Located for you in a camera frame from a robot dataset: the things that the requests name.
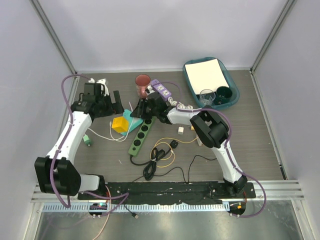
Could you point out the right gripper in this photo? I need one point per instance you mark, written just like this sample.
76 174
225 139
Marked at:
139 112

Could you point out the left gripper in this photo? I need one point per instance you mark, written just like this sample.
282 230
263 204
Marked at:
115 108

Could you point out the teal triangular base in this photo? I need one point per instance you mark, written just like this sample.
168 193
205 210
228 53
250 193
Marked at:
133 122

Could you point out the green power strip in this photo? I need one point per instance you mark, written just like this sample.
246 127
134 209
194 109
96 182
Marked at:
141 136

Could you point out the purple power strip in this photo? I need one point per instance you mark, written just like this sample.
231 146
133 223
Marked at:
161 89

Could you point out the green small charger plug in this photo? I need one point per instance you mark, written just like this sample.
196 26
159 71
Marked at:
87 141

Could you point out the small white usb charger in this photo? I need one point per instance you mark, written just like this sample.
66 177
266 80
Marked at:
180 130

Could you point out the white cube adapter plug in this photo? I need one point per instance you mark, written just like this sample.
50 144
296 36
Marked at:
199 142

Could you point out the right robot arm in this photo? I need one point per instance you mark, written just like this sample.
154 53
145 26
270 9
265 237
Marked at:
212 128

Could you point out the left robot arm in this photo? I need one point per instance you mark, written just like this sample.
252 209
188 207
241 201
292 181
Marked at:
56 171

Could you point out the black round plug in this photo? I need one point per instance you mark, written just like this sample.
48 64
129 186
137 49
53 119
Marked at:
173 144

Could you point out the pink mug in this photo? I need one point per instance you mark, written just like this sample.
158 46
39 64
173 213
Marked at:
142 82

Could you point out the clear plastic cup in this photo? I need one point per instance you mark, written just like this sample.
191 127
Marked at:
207 97

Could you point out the white paper sheet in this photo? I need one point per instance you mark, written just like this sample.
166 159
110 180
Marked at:
206 75

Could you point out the black mounting plate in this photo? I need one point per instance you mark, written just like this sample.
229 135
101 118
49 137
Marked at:
181 191

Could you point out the dark green cup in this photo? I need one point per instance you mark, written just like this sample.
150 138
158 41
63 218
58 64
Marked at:
223 95

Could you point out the teal plastic tray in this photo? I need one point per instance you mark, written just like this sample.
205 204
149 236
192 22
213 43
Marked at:
235 91

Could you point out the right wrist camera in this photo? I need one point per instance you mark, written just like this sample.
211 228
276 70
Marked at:
149 90

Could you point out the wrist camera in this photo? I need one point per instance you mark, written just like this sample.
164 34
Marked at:
104 86
149 90

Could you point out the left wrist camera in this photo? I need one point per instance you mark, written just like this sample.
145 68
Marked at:
104 86

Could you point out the slotted cable duct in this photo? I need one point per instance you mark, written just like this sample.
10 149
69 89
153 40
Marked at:
92 207

